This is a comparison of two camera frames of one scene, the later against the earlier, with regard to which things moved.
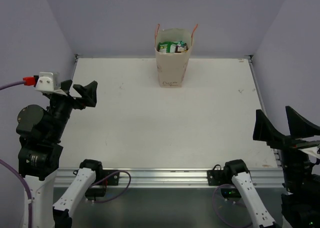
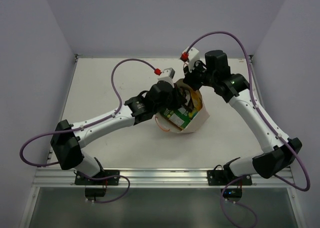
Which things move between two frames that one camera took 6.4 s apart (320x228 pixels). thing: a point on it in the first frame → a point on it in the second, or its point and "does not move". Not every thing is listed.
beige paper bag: (172, 47) → (196, 122)
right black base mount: (219, 178) does not move
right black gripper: (300, 127) → (189, 78)
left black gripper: (73, 101) → (178, 97)
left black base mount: (103, 178) does not move
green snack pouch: (167, 47) → (180, 116)
